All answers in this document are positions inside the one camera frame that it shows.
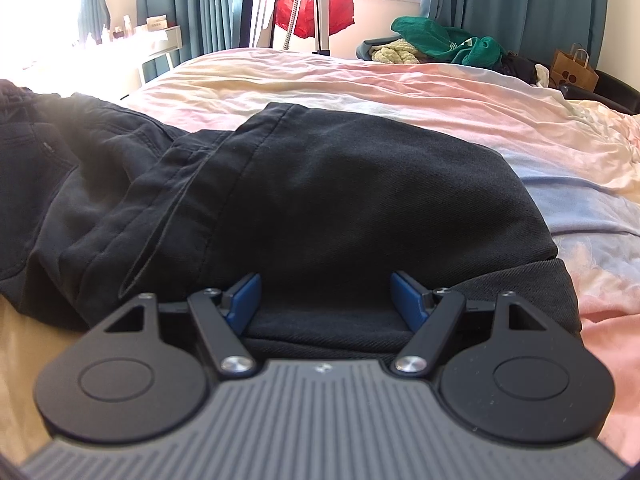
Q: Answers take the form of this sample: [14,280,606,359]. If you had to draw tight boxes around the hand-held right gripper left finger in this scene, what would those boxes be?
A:
[103,273,263,379]

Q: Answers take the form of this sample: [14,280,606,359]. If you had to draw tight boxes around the teal curtain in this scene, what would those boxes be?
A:
[137,0,257,78]
[419,0,612,72]

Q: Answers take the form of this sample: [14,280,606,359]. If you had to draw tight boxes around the green garment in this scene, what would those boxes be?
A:
[390,16,507,67]

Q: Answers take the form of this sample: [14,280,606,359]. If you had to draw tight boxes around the white dressing table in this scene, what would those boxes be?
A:
[75,25,183,86]

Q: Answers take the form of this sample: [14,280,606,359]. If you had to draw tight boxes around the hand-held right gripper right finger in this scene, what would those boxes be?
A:
[390,270,548,376]

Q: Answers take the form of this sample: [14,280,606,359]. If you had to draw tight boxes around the black armchair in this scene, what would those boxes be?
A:
[559,68,637,116]

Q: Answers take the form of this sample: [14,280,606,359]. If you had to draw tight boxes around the silver tripod stand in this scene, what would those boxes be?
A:
[283,0,335,57]

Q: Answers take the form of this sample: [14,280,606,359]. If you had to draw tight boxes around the red garment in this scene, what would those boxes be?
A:
[274,0,355,39]

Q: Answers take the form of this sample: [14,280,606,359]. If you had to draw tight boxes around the white-framed mirror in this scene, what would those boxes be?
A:
[77,0,112,43]

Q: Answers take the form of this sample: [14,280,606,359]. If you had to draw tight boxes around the cream knitted garment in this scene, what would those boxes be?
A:
[369,38,420,65]

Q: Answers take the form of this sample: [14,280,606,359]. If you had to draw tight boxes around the black chair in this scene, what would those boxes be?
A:
[238,0,280,50]

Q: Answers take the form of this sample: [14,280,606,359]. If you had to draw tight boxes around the dark clothes pile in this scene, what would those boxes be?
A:
[492,51,551,86]

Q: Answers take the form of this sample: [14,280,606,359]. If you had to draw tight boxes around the black pants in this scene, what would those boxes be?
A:
[0,80,584,361]

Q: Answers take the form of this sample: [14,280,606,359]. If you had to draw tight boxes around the pastel tie-dye bed sheet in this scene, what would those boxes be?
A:
[0,48,640,466]

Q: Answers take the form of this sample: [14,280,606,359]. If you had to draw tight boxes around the brown paper bag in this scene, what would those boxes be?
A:
[548,43,600,92]

